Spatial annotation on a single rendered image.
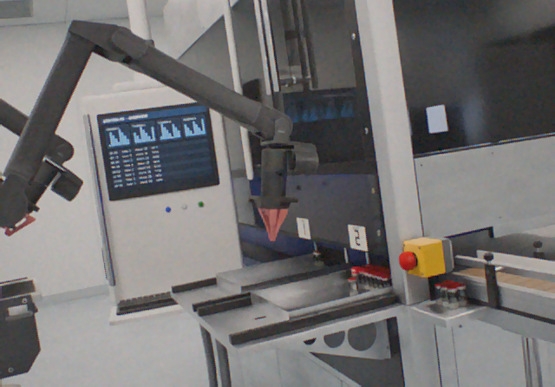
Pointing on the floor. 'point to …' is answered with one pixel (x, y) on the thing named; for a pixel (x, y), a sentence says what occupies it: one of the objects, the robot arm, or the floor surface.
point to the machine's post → (395, 167)
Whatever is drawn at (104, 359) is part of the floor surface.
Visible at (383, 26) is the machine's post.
